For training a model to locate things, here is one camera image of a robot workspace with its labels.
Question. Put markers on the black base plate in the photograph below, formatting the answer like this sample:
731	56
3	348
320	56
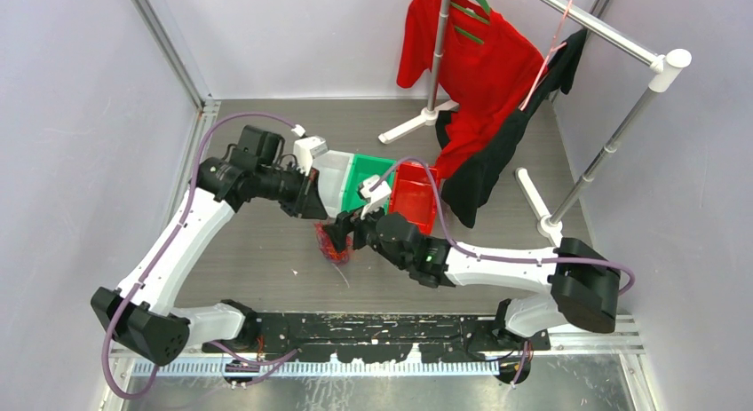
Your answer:
368	344

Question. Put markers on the pink hanger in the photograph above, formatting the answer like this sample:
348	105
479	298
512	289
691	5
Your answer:
544	61

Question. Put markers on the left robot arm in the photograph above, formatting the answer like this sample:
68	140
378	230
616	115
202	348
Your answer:
141	315

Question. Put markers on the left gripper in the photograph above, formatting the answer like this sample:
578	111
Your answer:
312	206

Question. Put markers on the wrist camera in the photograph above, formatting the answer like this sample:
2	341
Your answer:
375	192
306	150

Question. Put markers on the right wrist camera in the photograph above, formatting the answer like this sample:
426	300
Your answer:
375	192

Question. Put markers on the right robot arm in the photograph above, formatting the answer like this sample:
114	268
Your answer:
568	284

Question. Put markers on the red plastic bin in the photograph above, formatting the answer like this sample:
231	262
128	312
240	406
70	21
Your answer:
412	196

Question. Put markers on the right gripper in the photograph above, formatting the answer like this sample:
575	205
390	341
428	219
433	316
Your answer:
339	229

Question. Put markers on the white plastic bin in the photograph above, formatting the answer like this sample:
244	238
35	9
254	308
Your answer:
334	168

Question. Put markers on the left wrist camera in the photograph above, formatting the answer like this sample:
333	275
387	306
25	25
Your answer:
306	150

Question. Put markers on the green hanger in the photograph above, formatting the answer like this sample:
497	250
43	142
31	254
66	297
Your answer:
482	4

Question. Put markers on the red shirt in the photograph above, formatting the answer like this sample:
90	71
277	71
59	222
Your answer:
488	68

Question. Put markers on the black shirt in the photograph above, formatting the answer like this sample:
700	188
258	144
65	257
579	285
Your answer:
500	149

